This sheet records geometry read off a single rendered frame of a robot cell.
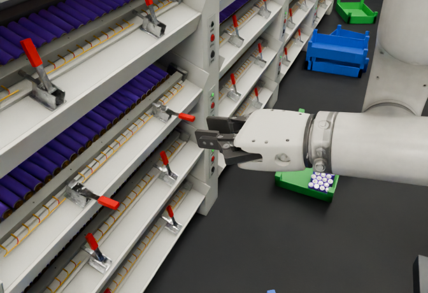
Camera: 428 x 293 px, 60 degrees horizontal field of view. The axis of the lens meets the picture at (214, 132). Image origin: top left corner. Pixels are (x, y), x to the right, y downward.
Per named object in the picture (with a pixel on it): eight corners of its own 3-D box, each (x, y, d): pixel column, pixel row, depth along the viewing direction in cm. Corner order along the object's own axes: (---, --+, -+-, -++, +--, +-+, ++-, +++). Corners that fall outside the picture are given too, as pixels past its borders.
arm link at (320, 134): (330, 189, 49) (307, 186, 50) (341, 150, 55) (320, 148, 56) (328, 136, 44) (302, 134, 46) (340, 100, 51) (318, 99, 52)
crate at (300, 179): (331, 202, 127) (334, 193, 120) (274, 185, 134) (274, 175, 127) (351, 132, 141) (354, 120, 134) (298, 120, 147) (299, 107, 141)
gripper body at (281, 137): (313, 186, 49) (235, 175, 54) (328, 142, 56) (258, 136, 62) (309, 140, 45) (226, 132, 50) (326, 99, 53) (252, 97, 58)
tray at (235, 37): (278, 16, 147) (293, -17, 138) (213, 85, 103) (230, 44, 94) (234, -8, 149) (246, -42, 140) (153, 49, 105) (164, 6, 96)
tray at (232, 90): (272, 60, 159) (287, 33, 149) (213, 139, 115) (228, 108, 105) (232, 37, 161) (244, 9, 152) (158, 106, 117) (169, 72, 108)
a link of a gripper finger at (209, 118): (246, 137, 58) (209, 134, 61) (253, 127, 60) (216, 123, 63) (243, 120, 56) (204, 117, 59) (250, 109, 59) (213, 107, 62)
